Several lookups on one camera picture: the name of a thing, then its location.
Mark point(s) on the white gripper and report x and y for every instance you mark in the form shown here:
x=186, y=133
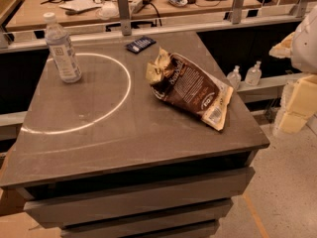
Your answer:
x=306, y=45

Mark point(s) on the brown chip bag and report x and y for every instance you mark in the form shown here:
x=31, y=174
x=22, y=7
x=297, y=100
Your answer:
x=180, y=82

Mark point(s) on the small sanitizer bottle right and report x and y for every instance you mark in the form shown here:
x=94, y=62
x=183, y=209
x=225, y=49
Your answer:
x=254, y=74

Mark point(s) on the small sanitizer bottle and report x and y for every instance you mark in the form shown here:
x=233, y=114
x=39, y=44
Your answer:
x=234, y=77
x=254, y=74

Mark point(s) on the small sanitizer bottle left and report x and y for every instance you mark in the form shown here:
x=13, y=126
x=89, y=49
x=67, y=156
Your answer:
x=234, y=77

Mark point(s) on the clear plastic water bottle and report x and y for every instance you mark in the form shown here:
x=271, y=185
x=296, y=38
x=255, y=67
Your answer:
x=61, y=48

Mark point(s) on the dark blue snack packet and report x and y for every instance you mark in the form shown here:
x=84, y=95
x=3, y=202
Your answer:
x=140, y=44

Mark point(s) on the grey drawer cabinet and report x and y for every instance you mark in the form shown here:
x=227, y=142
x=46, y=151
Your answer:
x=104, y=158

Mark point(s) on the white papers on desk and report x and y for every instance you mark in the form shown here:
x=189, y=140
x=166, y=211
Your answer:
x=78, y=5

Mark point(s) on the metal frame rail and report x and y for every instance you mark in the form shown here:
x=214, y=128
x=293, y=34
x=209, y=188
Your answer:
x=23, y=25

